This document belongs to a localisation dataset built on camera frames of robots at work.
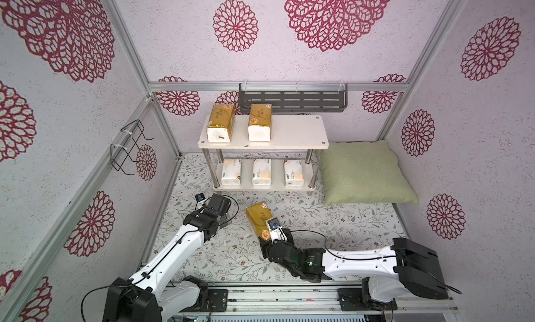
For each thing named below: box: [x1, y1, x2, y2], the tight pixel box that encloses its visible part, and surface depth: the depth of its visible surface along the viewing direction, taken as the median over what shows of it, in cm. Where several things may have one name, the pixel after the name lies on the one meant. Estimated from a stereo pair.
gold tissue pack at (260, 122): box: [247, 103, 274, 142], surface depth 77 cm
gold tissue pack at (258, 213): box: [245, 201, 274, 242], surface depth 79 cm
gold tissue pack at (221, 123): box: [206, 103, 236, 143], surface depth 76 cm
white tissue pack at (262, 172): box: [252, 158, 272, 187], surface depth 99 cm
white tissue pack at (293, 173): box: [284, 159, 304, 187], surface depth 99 cm
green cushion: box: [319, 140, 420, 207], surface depth 97 cm
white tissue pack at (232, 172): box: [221, 158, 242, 187], surface depth 99 cm
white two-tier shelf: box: [197, 115, 329, 193], surface depth 99 cm
